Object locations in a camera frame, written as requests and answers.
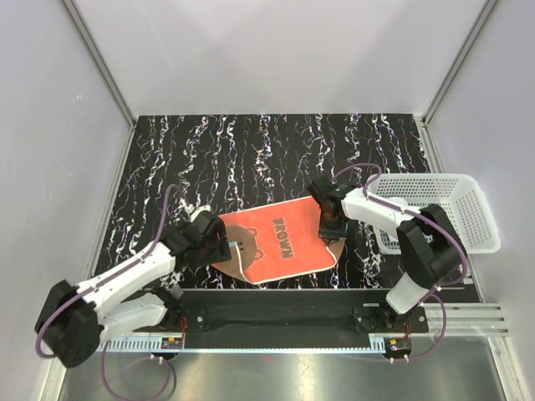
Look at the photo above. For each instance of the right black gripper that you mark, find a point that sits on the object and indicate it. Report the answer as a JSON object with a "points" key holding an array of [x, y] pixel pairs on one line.
{"points": [[327, 233]]}

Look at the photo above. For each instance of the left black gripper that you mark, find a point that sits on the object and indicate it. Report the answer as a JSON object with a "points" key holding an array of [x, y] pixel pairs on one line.
{"points": [[221, 252]]}

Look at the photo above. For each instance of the orange brown towel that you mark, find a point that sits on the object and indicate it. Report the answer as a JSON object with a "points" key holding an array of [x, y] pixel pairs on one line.
{"points": [[277, 241]]}

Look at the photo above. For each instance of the white towel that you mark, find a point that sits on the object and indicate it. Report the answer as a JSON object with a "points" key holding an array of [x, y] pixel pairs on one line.
{"points": [[387, 244]]}

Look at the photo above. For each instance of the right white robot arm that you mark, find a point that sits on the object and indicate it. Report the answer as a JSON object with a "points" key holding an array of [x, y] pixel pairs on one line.
{"points": [[429, 246]]}

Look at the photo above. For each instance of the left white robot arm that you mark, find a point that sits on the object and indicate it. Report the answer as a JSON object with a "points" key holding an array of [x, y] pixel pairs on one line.
{"points": [[76, 319]]}

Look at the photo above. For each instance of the white plastic basket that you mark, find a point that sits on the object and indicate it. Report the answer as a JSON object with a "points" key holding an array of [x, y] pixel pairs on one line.
{"points": [[458, 195]]}

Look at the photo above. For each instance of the white cable duct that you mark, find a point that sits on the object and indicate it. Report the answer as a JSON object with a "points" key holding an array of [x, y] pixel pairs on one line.
{"points": [[198, 344]]}

